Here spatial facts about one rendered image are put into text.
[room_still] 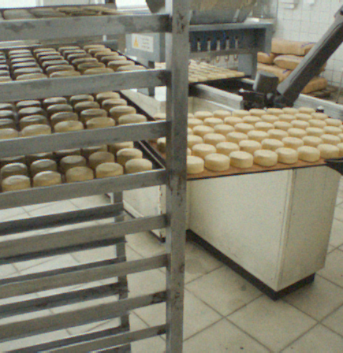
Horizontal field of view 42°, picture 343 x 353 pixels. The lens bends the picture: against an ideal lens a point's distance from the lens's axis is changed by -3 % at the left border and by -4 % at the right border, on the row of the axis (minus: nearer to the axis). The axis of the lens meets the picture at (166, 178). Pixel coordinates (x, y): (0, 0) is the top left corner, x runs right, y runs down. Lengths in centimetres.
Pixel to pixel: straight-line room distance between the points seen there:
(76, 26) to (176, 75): 17
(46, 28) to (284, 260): 160
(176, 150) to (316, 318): 154
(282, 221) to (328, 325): 52
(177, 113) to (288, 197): 121
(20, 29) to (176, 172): 34
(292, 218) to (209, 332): 60
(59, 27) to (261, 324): 167
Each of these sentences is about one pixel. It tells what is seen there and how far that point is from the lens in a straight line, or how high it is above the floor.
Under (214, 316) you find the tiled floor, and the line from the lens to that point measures 212.
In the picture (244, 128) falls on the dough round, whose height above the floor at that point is 104.
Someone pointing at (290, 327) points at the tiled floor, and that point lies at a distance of 212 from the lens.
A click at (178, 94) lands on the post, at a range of 76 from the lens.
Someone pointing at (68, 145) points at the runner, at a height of 113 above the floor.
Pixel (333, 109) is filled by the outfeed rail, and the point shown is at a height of 88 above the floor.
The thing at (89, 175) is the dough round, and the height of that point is 106.
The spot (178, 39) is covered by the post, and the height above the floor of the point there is 130.
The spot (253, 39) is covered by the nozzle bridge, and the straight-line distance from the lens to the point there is 262.
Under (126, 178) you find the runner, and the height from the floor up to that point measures 106.
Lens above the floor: 139
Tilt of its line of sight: 24 degrees down
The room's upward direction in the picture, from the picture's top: straight up
